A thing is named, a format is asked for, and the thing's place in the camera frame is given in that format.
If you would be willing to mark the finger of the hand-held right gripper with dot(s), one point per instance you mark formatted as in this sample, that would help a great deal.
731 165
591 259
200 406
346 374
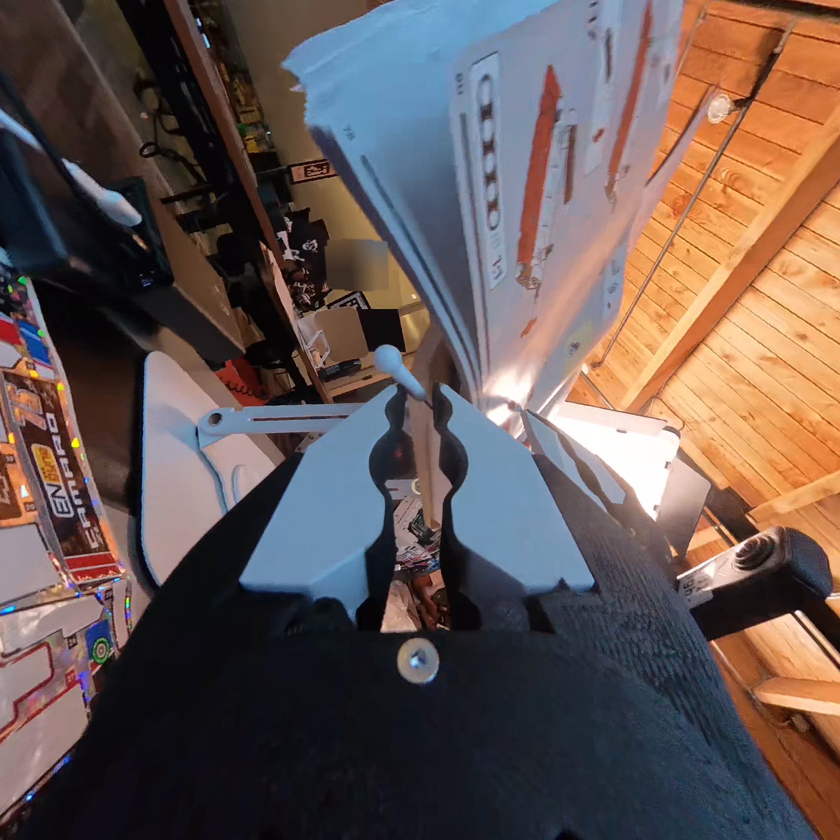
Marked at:
577 459
630 453

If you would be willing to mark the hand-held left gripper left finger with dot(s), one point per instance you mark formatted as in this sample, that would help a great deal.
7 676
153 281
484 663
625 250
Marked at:
315 525

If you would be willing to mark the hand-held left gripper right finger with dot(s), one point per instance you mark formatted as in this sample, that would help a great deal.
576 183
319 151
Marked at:
518 525

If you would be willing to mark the lego instruction booklet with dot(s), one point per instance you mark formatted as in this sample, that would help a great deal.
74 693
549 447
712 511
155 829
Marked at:
407 164

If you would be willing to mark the colourful printed sheet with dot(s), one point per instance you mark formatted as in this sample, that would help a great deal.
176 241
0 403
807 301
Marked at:
46 525

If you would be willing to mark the black and white marker board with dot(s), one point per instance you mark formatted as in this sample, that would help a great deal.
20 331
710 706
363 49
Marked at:
312 172

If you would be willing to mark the ceiling spot lamp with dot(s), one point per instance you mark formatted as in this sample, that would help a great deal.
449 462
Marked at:
720 108

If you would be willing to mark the black electronic device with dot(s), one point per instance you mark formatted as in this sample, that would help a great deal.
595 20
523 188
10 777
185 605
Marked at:
79 249

